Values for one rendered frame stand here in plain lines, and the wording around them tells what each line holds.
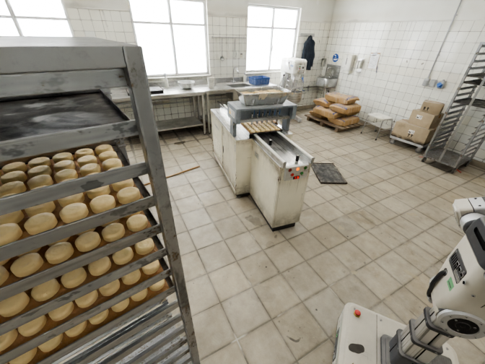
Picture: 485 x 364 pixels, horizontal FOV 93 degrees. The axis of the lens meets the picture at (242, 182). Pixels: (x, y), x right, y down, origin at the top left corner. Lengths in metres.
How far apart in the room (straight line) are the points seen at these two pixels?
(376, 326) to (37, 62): 1.99
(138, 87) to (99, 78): 0.06
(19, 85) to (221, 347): 1.82
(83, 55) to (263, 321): 1.93
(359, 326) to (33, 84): 1.91
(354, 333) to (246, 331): 0.73
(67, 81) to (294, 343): 1.93
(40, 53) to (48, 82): 0.05
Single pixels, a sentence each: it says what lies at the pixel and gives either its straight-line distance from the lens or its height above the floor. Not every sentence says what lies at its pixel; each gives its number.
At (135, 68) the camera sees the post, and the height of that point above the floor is 1.79.
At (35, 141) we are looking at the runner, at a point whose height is 1.69.
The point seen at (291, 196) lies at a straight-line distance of 2.36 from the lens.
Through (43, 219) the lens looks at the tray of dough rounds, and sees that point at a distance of 0.62.
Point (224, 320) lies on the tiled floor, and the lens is 2.05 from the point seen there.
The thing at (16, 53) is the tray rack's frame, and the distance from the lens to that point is 0.44.
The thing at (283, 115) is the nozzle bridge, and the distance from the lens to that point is 2.82.
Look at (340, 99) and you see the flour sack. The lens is 5.90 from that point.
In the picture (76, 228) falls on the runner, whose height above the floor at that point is 1.50.
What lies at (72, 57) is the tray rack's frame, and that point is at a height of 1.81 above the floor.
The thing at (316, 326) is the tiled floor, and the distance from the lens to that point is 2.12.
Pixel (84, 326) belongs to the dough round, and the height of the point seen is 1.14.
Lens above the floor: 1.84
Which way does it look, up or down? 33 degrees down
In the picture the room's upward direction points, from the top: 2 degrees clockwise
